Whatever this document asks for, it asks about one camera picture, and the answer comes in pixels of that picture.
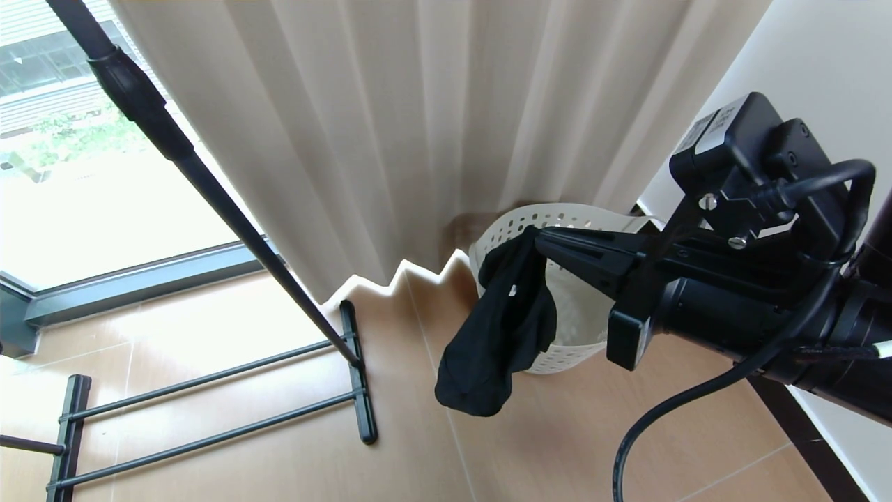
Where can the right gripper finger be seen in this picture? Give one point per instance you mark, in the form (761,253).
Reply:
(606,240)
(599,272)

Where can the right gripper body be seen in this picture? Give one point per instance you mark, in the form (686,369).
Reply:
(725,314)

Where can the black garment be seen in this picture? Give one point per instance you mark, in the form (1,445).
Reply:
(495,335)

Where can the white laundry basket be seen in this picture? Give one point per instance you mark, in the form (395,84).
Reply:
(571,328)

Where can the black clothes rack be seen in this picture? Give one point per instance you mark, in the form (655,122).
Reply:
(139,97)

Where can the beige curtain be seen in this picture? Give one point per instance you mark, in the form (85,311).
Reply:
(418,104)

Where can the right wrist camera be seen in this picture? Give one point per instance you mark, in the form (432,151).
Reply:
(759,160)

